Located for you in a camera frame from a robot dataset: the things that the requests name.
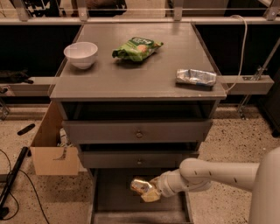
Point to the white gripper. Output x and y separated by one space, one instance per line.
164 183

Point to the grey middle drawer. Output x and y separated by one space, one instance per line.
121 159

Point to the white bowl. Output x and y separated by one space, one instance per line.
81 55

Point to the crushed orange can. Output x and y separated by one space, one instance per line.
140 186

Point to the metal railing frame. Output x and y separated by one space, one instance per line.
198 12

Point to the cardboard box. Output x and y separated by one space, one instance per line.
48 155

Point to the black floor pole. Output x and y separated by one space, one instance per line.
9 180

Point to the black marker on floor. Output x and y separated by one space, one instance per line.
26 129

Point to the grey top drawer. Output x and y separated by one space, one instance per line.
133 132

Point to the black bag on ledge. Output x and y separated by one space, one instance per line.
18 76

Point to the grey bottom drawer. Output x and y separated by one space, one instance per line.
115 203

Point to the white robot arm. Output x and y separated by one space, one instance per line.
262 179

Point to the grey drawer cabinet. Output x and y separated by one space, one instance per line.
123 90

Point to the grey drawer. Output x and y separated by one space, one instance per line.
133 132
115 203
121 159

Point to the green chip bag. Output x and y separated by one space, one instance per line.
136 49

